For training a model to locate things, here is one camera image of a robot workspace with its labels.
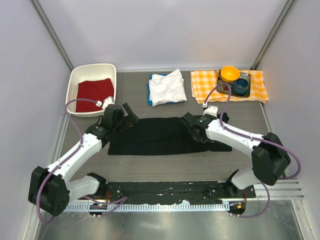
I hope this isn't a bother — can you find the blue t shirt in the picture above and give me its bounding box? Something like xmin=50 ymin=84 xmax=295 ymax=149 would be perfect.
xmin=146 ymin=73 xmax=186 ymax=107

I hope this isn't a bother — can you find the black t shirt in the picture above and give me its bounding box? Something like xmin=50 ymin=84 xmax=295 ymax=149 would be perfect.
xmin=108 ymin=117 xmax=233 ymax=156

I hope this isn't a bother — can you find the white t shirt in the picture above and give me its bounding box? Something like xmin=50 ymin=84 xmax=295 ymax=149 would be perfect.
xmin=148 ymin=67 xmax=187 ymax=106

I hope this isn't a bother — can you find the orange checkered cloth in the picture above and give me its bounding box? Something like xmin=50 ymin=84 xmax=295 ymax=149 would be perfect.
xmin=190 ymin=70 xmax=269 ymax=104

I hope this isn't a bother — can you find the white plastic tub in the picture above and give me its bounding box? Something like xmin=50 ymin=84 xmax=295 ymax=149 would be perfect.
xmin=65 ymin=63 xmax=117 ymax=118

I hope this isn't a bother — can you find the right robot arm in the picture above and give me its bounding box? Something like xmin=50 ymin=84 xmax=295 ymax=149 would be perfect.
xmin=181 ymin=112 xmax=291 ymax=198

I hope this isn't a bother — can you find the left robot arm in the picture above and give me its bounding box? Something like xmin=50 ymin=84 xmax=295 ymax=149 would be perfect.
xmin=28 ymin=103 xmax=139 ymax=219

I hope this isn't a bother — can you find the red t shirt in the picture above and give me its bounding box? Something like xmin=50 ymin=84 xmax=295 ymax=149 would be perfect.
xmin=76 ymin=78 xmax=115 ymax=113

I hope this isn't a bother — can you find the blue mug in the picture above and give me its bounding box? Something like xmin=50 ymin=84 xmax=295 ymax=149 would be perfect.
xmin=231 ymin=78 xmax=249 ymax=96

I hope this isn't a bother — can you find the orange bowl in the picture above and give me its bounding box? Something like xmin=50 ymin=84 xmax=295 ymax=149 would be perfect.
xmin=220 ymin=66 xmax=240 ymax=83

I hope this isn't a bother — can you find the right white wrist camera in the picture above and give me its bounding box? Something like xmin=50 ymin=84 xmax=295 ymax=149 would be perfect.
xmin=202 ymin=103 xmax=219 ymax=118

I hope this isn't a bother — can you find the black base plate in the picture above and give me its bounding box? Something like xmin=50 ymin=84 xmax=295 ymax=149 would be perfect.
xmin=90 ymin=181 xmax=256 ymax=205

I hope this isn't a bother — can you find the slotted cable duct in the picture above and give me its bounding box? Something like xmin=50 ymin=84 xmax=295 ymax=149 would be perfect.
xmin=64 ymin=201 xmax=230 ymax=215

